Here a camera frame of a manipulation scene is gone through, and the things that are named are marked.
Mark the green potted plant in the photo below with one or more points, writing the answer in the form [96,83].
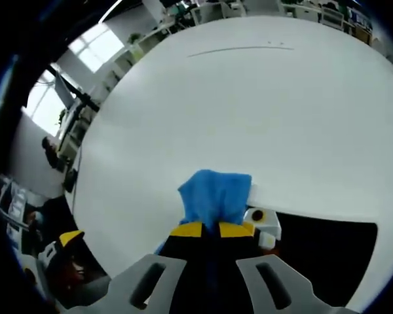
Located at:
[134,38]

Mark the dark computer monitor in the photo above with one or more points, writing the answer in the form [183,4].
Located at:
[65,93]

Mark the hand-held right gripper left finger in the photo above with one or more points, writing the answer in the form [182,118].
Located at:
[183,248]

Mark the blue cleaning cloth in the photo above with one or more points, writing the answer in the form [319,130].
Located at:
[216,196]

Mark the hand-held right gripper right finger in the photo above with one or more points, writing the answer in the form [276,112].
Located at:
[239,245]

